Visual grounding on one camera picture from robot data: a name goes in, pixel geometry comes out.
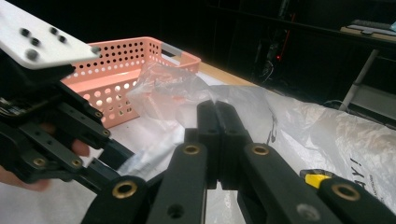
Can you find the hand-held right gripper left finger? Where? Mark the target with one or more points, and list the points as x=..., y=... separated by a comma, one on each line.
x=208, y=118

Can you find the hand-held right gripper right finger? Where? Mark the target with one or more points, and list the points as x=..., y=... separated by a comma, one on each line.
x=230, y=124

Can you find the clear plastic bag yellow smiley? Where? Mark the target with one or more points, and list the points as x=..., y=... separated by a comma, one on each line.
x=311, y=130

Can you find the pink perforated plastic basket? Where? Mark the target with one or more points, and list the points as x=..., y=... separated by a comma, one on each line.
x=124, y=53

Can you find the wooden table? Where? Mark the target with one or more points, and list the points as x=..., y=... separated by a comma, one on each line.
x=224, y=74

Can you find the white table cover sheet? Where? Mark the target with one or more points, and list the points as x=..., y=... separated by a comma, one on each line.
x=46, y=205

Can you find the dark equipment with red light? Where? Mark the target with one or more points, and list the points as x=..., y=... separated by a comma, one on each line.
x=274, y=56

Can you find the light wooden desk top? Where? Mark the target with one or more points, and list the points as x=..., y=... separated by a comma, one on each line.
x=373, y=35

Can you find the dark keyboard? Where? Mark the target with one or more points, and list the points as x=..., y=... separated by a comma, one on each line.
x=370, y=24

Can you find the white desk frame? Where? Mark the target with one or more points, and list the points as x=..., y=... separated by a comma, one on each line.
x=358, y=77

